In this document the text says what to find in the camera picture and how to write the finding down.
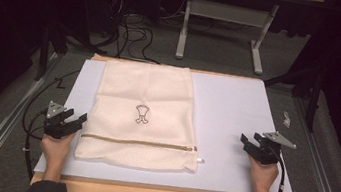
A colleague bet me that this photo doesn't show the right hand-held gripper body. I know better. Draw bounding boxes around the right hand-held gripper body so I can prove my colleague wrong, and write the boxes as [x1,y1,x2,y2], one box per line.
[248,128,299,169]

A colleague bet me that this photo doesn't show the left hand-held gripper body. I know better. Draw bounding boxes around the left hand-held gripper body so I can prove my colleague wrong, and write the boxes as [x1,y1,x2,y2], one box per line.
[42,100,83,143]

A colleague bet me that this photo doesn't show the cream mesh laundry bag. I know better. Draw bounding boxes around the cream mesh laundry bag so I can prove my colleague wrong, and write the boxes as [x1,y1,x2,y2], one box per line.
[73,53,218,179]

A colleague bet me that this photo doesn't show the person's left hand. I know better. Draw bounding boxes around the person's left hand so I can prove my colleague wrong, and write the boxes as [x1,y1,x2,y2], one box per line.
[37,127,77,166]

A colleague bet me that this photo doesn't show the person's right hand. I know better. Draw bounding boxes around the person's right hand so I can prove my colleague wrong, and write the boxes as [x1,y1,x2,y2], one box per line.
[243,155,282,192]

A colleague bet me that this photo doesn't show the white table mat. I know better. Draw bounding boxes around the white table mat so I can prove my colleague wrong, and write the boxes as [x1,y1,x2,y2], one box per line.
[34,50,310,192]

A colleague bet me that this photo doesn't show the small white paper scrap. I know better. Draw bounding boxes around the small white paper scrap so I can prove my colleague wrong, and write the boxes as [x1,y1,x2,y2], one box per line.
[281,110,293,129]

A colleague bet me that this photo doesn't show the black metal stand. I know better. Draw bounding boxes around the black metal stand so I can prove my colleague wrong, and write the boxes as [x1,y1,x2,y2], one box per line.
[32,18,73,86]
[256,60,328,135]

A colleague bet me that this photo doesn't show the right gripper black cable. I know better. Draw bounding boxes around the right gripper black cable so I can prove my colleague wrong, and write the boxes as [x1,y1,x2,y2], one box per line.
[267,147,290,192]

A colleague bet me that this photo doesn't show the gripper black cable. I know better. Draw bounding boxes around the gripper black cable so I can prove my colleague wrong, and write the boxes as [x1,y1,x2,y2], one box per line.
[19,107,53,183]
[267,147,290,192]

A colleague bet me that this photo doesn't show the black floor cable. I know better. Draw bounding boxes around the black floor cable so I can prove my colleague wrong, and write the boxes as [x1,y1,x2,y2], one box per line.
[19,62,81,145]

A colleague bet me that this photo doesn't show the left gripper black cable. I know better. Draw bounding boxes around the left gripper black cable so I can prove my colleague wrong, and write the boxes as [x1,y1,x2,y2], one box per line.
[19,107,53,183]

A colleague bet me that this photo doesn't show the metal floor rail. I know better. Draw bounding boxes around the metal floor rail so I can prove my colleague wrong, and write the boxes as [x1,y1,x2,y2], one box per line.
[280,95,341,192]
[0,45,61,192]

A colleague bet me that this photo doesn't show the bundle of black cables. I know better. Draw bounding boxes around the bundle of black cables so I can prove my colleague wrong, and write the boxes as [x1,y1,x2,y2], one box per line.
[96,0,170,65]

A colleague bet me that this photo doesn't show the white table frame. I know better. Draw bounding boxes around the white table frame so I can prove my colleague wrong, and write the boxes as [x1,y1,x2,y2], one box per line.
[173,0,326,84]

